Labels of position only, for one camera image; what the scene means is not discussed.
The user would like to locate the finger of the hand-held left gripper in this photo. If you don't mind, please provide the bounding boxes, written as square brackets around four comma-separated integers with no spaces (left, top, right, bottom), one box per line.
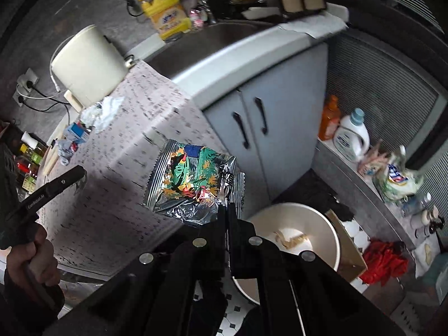
[45,165,88,199]

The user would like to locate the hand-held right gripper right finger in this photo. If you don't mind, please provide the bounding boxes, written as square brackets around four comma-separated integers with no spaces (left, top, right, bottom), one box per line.
[228,203,401,336]

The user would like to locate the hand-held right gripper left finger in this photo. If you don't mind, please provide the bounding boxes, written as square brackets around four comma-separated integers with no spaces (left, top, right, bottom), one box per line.
[42,205,230,336]

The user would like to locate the beige trash bin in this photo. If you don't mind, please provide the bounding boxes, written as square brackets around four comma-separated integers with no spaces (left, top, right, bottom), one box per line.
[231,202,341,305]

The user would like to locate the blue white medicine box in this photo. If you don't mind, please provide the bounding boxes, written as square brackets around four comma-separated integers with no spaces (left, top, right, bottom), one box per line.
[66,122,92,144]

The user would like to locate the foil snack packet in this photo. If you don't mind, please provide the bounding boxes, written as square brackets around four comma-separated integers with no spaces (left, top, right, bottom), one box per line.
[143,139,247,228]

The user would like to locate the plastic wrappers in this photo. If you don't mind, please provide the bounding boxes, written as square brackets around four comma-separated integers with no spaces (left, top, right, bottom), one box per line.
[80,96,125,133]

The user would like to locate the person's left forearm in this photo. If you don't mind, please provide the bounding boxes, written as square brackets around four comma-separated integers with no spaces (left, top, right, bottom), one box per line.
[0,273,67,336]

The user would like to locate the person's left hand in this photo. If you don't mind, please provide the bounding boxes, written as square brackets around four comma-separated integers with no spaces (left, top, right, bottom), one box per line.
[5,223,61,302]

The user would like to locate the wooden spatula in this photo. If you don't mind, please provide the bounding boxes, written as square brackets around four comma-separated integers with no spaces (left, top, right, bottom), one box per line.
[42,139,62,176]

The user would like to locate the crumpled grey wrapper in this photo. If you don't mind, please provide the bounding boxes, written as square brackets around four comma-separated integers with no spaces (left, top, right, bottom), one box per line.
[57,139,79,166]

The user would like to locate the row of condiment bottles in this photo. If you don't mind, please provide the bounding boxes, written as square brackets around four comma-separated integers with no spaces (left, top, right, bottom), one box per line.
[14,131,48,193]

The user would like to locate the patterned tablecloth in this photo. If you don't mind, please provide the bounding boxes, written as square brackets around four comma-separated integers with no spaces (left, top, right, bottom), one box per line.
[37,59,228,277]

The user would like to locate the food scraps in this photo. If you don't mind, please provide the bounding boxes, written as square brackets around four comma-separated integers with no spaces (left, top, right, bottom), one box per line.
[273,230,309,251]

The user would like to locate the brown cardboard box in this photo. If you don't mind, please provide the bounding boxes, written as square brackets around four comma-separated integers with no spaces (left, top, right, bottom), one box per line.
[325,209,368,282]

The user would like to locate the grey stone ledge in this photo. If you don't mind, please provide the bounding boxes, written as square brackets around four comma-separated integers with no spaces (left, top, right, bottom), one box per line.
[315,136,435,253]

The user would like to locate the grey sink cabinet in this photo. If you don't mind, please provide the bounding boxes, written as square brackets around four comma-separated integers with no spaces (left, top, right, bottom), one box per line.
[203,42,330,218]

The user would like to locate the red plastic bag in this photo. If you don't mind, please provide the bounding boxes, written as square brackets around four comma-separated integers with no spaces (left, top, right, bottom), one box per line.
[359,239,408,286]

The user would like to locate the pink patterned bag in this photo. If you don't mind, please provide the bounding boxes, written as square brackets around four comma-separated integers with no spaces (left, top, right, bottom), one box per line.
[357,140,389,179]

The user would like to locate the orange bottle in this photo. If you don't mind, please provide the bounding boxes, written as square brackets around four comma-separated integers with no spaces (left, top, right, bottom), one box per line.
[318,94,342,141]

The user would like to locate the white laundry detergent bottle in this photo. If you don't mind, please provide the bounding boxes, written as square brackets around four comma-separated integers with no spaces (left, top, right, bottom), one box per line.
[332,108,370,163]

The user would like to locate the green white plastic bag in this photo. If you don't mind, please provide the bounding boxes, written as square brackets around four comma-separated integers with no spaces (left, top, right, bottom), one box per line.
[373,145,426,204]

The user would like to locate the clear plastic bottle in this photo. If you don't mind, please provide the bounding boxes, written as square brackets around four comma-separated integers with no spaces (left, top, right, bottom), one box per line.
[401,192,433,218]

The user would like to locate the small white cap bottle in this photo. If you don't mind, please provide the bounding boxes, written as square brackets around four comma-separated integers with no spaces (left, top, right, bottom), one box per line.
[420,206,440,226]

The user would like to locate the steel sink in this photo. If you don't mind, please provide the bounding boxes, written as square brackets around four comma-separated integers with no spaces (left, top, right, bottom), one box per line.
[147,21,277,78]

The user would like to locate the small dark bottle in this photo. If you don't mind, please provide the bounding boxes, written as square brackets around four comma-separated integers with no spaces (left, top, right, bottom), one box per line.
[415,217,447,240]

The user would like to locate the yellow detergent bottle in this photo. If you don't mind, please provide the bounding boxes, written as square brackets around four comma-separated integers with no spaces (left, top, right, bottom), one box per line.
[138,0,192,41]

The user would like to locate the teal box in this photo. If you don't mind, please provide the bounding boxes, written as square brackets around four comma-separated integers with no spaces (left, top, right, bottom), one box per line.
[422,252,448,298]

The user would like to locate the ribbed sliding door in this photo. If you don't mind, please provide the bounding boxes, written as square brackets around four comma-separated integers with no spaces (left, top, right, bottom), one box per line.
[322,0,448,183]

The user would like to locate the metal faucet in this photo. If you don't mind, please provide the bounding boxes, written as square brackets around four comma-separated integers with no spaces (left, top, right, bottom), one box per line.
[199,0,218,25]

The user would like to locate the black power cable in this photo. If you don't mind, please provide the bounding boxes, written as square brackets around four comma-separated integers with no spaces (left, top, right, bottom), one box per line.
[21,80,71,113]

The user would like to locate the wall socket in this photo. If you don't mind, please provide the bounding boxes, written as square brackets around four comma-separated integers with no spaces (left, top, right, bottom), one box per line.
[12,89,30,107]
[16,68,40,90]

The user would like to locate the white cable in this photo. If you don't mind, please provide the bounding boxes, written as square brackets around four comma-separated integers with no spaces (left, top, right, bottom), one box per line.
[49,35,71,99]

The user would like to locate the black cabinet handle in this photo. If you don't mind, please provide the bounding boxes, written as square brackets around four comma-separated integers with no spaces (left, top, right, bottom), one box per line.
[233,112,250,148]
[255,97,268,134]

